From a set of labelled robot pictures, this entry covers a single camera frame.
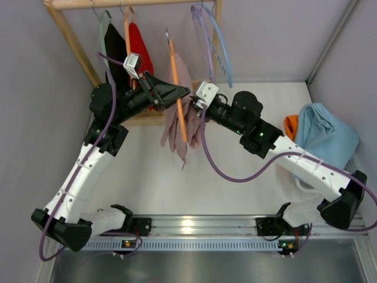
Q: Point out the grey slotted cable duct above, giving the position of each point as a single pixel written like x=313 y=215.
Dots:
x=150 y=244

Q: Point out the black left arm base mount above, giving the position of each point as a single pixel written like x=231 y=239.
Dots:
x=141 y=225

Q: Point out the white laundry basket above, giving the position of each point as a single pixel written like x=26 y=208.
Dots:
x=351 y=167

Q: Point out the wooden clothes rack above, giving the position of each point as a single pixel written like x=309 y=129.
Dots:
x=55 y=8

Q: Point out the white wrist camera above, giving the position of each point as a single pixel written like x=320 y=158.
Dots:
x=132 y=65
x=204 y=94

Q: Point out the red garment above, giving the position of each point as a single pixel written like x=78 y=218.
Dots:
x=138 y=46

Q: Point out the light orange hanger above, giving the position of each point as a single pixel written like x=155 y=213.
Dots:
x=129 y=16

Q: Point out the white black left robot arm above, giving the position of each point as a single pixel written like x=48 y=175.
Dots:
x=62 y=219

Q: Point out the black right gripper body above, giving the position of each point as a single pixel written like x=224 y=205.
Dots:
x=207 y=111

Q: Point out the dusty pink trousers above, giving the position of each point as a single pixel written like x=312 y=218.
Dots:
x=172 y=131

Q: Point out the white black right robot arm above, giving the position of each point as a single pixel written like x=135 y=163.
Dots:
x=339 y=194

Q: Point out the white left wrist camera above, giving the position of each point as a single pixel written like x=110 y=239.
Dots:
x=132 y=65

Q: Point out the aluminium mounting rail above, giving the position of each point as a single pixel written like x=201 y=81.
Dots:
x=185 y=226

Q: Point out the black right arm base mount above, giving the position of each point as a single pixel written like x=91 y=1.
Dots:
x=271 y=227

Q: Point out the mint green hanger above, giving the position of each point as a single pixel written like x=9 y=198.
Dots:
x=101 y=21

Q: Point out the light blue plastic hanger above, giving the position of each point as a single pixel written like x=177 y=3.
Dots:
x=219 y=52

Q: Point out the orange garment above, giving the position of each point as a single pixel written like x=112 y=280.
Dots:
x=291 y=126

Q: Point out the black garment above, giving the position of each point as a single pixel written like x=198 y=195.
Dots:
x=116 y=49

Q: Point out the purple plastic hanger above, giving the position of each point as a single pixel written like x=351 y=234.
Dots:
x=198 y=16

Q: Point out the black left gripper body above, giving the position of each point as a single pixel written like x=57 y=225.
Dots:
x=151 y=92

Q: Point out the light blue garment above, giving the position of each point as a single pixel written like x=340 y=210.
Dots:
x=323 y=135

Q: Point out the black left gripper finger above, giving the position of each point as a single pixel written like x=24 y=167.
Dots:
x=155 y=86
x=166 y=101

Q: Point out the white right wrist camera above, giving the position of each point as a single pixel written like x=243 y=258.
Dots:
x=204 y=94

